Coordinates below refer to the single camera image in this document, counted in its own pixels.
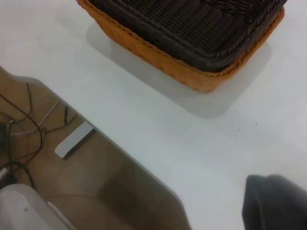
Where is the thin black floor cable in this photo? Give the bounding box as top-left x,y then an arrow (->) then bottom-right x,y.
0,82 -> 46,160
0,161 -> 35,189
40,105 -> 78,135

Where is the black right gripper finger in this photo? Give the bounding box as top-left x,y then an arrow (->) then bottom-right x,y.
241,174 -> 307,230

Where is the light brown wicker basket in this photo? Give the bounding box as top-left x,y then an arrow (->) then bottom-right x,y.
76,0 -> 285,93

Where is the white plastic housing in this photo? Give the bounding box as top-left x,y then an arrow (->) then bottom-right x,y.
0,184 -> 77,230

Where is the thin white floor cable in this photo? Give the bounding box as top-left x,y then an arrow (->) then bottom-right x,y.
11,100 -> 60,137

